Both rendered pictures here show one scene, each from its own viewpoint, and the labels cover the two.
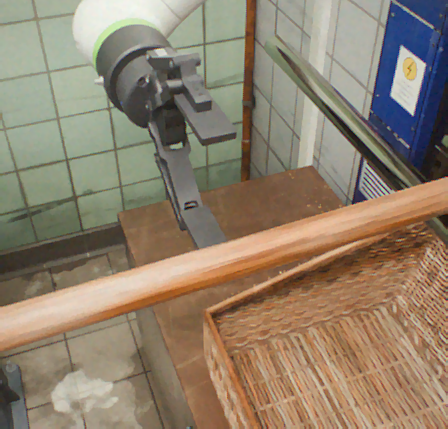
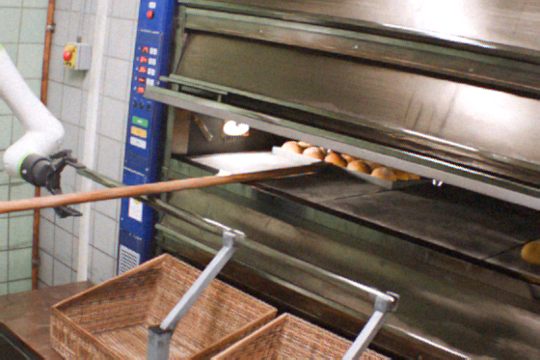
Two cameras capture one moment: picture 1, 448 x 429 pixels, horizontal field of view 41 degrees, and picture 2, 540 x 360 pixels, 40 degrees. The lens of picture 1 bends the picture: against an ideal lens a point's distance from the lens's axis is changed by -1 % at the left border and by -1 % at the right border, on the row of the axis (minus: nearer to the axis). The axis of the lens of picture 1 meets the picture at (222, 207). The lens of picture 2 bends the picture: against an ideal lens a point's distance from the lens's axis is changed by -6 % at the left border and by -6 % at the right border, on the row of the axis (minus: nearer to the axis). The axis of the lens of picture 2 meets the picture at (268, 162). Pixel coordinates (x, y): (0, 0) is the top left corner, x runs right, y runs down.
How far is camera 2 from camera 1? 1.73 m
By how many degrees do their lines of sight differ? 38
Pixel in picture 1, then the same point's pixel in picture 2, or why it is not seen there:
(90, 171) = not seen: outside the picture
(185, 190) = not seen: hidden behind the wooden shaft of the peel
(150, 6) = (37, 150)
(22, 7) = not seen: outside the picture
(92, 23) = (16, 154)
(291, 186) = (77, 289)
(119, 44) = (32, 157)
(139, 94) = (42, 172)
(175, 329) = (30, 338)
